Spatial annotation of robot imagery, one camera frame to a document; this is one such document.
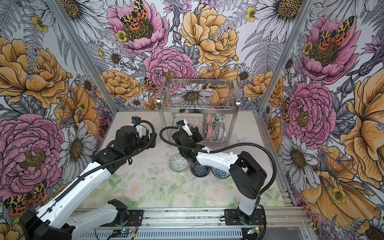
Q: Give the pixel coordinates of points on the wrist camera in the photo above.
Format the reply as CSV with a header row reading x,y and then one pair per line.
x,y
135,120
181,124

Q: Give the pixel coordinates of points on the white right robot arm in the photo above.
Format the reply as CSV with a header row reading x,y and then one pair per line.
x,y
247,174

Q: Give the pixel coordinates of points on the aluminium corner post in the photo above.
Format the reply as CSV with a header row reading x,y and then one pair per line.
x,y
64,21
291,41

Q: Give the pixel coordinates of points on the white blue dotted bowl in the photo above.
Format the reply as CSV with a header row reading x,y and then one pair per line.
x,y
220,173

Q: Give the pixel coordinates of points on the purple striped bowl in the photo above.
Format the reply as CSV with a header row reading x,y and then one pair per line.
x,y
219,133

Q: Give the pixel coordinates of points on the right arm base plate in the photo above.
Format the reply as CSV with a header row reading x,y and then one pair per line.
x,y
237,216

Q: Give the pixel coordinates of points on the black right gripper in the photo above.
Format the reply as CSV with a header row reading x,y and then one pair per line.
x,y
196,133

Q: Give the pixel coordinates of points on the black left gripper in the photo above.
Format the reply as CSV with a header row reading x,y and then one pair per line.
x,y
145,139

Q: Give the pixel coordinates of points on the teal geometric pattern bowl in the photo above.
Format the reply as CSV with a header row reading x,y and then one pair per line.
x,y
178,163

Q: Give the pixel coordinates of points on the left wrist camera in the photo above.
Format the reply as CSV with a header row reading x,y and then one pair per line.
x,y
135,120

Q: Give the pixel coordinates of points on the green leaf pattern bowl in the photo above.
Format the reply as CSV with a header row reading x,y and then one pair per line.
x,y
218,119

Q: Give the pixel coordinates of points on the aluminium left corner post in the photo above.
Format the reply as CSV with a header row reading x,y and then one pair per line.
x,y
64,21

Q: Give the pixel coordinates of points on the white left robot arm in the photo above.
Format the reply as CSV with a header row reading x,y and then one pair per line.
x,y
54,221

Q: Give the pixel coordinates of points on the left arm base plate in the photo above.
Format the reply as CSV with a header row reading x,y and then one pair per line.
x,y
132,217

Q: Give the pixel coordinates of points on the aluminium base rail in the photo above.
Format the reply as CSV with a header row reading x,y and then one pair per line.
x,y
185,218

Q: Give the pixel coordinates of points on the steel two-tier dish rack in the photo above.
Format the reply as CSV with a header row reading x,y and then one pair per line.
x,y
190,99

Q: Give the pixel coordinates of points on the black white floral bowl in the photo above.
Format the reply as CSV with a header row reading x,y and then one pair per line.
x,y
208,119

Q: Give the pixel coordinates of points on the dark blue floral bowl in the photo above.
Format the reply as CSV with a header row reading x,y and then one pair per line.
x,y
200,171

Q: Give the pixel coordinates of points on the aluminium right corner post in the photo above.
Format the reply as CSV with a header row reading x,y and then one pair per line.
x,y
291,41

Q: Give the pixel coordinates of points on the white vented cable duct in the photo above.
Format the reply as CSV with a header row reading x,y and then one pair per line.
x,y
166,234

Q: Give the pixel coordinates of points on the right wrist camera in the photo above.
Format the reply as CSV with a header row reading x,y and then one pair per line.
x,y
181,124

